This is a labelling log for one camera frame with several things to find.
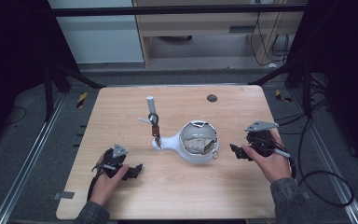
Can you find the black metal stand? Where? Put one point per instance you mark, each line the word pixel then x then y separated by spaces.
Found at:
pixel 48 93
pixel 306 90

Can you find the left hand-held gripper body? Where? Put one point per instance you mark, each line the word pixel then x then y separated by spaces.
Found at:
pixel 114 158

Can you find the black horizontal bar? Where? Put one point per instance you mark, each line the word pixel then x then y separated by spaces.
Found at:
pixel 167 10

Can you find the dark curtain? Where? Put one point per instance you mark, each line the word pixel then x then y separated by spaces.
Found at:
pixel 348 62
pixel 12 62

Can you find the person's right hand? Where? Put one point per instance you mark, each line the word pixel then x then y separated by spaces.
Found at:
pixel 275 165

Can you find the person's left hand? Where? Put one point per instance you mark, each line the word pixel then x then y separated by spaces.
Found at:
pixel 107 188

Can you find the white stand with bowl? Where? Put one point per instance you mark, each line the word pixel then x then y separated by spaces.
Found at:
pixel 174 143

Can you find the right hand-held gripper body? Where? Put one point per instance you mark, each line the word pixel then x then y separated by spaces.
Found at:
pixel 261 141

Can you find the beige grey fabric pouch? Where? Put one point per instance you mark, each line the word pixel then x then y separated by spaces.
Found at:
pixel 197 144

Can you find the aluminium floor rail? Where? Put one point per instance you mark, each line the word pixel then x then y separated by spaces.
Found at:
pixel 329 161
pixel 28 161

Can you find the grey tape piece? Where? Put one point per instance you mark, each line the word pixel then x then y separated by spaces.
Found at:
pixel 63 195

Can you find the round grey table grommet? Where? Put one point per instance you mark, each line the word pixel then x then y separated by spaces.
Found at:
pixel 212 98

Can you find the wooden desk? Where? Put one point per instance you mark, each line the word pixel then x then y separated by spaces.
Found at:
pixel 199 25

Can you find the white cabinet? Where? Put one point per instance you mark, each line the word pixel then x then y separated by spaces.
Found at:
pixel 99 40

